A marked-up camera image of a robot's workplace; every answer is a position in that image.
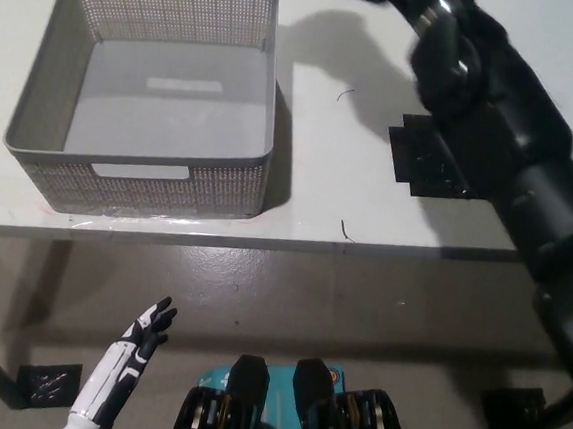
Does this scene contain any grey perforated plastic basket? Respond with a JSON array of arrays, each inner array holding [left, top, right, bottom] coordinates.
[[0, 0, 289, 232]]

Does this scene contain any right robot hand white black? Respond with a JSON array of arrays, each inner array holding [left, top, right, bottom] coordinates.
[[324, 0, 492, 122]]

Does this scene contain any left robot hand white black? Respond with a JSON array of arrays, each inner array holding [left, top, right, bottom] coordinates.
[[68, 289, 181, 429]]

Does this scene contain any black floor tape patch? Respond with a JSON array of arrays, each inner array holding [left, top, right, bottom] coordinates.
[[479, 384, 548, 429], [14, 359, 84, 411]]

